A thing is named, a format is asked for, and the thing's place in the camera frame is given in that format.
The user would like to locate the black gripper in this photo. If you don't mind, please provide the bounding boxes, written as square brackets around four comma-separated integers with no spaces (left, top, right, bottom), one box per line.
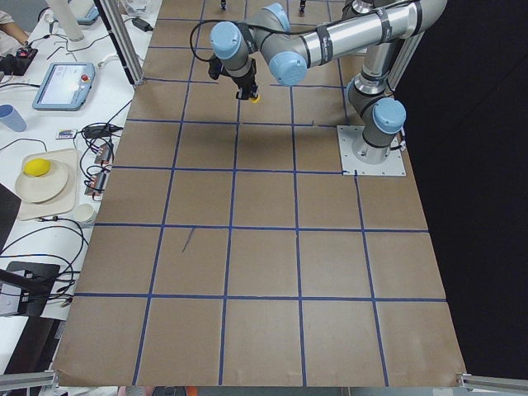
[236,61,258,99]

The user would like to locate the black power adapter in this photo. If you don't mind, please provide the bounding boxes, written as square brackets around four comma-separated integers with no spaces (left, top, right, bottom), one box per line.
[131,17,153,32]

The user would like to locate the teach pendant tablet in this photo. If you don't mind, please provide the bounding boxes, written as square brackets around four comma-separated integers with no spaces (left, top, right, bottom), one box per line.
[32,62,96,111]

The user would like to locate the beige tray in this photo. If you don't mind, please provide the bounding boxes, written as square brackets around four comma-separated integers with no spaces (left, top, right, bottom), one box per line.
[15,148,78,221]

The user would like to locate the beige plate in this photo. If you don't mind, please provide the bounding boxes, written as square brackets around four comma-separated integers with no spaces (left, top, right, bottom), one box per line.
[15,160,69,203]

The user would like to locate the yellow lemon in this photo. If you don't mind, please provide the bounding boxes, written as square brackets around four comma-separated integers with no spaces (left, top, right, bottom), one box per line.
[23,158,51,177]

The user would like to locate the blue plastic cup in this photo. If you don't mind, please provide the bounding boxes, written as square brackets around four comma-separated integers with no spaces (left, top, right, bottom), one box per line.
[0,104,26,132]

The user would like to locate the aluminium frame post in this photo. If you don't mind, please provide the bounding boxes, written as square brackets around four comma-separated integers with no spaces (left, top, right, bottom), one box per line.
[94,0,144,87]

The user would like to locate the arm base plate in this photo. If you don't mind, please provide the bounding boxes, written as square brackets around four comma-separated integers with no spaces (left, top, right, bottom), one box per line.
[337,125,406,177]

